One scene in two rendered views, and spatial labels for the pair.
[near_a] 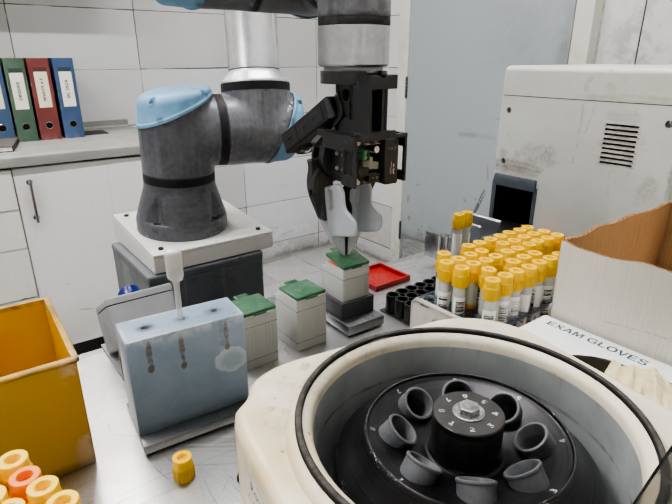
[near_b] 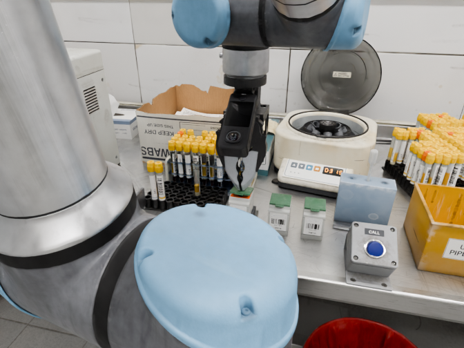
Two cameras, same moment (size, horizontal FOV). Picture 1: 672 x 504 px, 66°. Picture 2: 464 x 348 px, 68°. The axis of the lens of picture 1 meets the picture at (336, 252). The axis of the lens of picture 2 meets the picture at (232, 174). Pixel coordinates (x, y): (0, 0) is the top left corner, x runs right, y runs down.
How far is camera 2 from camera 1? 106 cm
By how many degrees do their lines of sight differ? 111
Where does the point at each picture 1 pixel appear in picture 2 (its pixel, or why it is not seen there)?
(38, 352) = (434, 248)
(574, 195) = not seen: hidden behind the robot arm
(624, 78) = (81, 61)
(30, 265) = not seen: outside the picture
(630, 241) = (168, 125)
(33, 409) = (430, 199)
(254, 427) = (371, 139)
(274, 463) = (372, 134)
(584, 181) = not seen: hidden behind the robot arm
